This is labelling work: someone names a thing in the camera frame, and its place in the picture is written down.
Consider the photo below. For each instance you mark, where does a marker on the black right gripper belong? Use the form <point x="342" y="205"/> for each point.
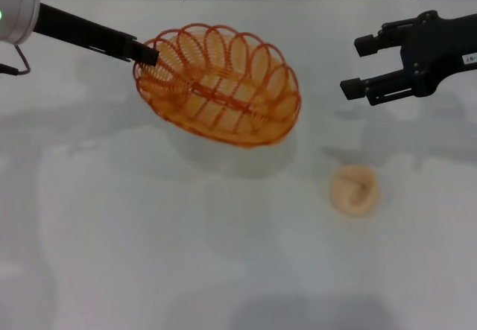
<point x="436" y="50"/>

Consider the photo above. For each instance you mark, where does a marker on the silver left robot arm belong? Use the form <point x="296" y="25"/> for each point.
<point x="16" y="9"/>

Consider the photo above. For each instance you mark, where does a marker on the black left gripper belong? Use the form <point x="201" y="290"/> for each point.
<point x="63" y="26"/>

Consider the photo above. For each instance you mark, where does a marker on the beige round bun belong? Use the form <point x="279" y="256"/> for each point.
<point x="356" y="194"/>

